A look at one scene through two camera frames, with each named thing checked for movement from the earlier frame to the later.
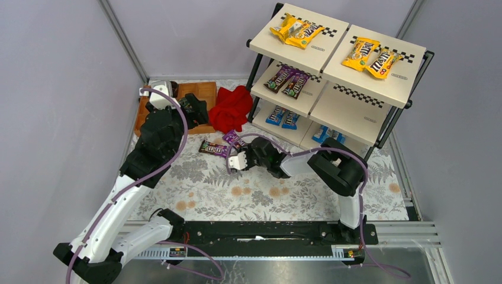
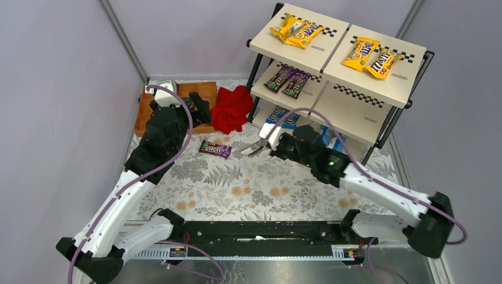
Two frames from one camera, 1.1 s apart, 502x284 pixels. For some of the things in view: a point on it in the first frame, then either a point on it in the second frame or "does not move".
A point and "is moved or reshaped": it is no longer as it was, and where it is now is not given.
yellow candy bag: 361,53 does not move
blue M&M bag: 320,134 does not move
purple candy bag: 231,136 is moved or reshaped
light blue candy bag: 340,138 does not move
